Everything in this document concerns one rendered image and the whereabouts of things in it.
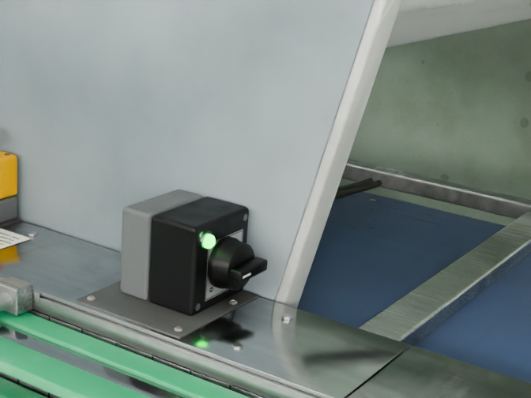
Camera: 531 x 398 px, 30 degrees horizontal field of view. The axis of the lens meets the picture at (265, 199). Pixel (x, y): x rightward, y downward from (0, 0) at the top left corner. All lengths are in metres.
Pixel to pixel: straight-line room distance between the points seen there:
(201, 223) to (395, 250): 0.33
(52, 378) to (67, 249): 0.23
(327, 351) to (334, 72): 0.22
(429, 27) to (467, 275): 0.25
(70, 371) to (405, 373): 0.26
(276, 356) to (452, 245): 0.40
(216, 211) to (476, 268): 0.30
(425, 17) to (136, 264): 0.37
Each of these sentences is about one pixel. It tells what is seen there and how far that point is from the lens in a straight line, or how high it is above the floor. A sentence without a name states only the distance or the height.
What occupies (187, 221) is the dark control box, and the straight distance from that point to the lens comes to 0.82.
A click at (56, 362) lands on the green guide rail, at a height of 0.94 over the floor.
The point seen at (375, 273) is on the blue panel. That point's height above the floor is 0.59.
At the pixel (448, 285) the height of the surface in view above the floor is 0.60.
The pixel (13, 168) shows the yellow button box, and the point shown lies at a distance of 1.04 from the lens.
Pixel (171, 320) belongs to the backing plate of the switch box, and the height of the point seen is 0.85.
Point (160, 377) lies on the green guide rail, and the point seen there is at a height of 0.90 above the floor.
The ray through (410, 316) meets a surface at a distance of 0.89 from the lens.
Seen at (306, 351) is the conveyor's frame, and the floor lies 0.82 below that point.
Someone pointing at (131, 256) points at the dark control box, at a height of 0.83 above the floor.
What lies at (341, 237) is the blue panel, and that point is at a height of 0.51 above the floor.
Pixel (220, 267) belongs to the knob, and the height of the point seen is 0.82.
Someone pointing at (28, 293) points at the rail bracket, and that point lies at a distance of 0.88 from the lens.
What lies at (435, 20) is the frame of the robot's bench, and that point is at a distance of 1.01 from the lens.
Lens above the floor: 1.45
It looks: 54 degrees down
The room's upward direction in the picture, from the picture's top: 112 degrees counter-clockwise
